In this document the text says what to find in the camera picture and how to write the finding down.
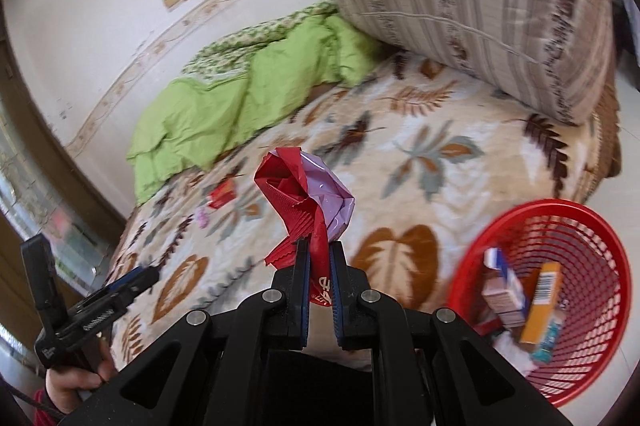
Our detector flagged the red foil wrapper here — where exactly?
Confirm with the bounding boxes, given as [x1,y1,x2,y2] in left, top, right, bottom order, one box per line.
[253,146,357,307]

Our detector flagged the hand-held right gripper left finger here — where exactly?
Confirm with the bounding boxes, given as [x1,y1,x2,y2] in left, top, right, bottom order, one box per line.
[102,239,313,426]

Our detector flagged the green patterned quilt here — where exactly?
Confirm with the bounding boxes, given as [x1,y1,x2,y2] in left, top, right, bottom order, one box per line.
[181,0,341,80]

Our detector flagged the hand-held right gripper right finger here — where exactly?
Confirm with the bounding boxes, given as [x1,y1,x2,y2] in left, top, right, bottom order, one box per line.
[327,240,533,426]

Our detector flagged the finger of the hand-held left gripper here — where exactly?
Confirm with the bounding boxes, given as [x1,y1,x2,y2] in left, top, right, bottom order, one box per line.
[107,265,161,297]

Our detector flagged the small teal packet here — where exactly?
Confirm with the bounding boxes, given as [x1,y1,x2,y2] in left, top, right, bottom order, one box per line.
[530,323,563,364]

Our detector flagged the plain green quilt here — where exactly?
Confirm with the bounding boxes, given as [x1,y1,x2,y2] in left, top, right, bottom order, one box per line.
[126,13,386,205]

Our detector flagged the person's left hand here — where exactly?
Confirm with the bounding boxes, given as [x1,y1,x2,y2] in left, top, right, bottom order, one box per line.
[45,340,118,412]

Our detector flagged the thin black cord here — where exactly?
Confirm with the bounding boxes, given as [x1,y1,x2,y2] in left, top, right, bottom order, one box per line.
[0,376,65,419]

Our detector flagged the red plastic mesh basket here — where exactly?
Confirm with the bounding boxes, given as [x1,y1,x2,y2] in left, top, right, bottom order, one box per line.
[446,199,632,408]

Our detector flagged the leaf print blanket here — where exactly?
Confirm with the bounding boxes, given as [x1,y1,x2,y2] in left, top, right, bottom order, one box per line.
[102,51,623,377]

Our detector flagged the small red wrapper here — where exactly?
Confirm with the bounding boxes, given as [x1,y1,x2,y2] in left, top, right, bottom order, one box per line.
[207,180,236,209]

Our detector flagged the white cardboard box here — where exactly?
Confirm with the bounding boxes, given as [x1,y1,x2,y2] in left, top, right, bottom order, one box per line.
[482,247,531,327]

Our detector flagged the orange cardboard box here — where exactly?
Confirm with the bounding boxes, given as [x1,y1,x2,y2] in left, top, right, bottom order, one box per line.
[518,261,565,346]

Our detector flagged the person's left forearm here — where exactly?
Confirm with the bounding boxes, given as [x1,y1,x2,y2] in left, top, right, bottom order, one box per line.
[32,388,67,426]

